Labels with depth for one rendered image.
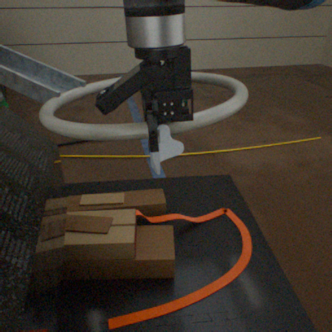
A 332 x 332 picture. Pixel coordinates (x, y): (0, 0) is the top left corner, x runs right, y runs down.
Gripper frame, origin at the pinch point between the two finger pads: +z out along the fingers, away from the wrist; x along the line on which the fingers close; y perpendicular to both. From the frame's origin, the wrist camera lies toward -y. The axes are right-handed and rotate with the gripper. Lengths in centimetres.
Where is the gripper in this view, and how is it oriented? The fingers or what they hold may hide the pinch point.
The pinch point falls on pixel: (152, 161)
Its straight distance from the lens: 58.5
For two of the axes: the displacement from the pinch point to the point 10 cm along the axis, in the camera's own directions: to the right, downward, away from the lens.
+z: 0.5, 8.7, 4.9
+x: -1.1, -4.8, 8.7
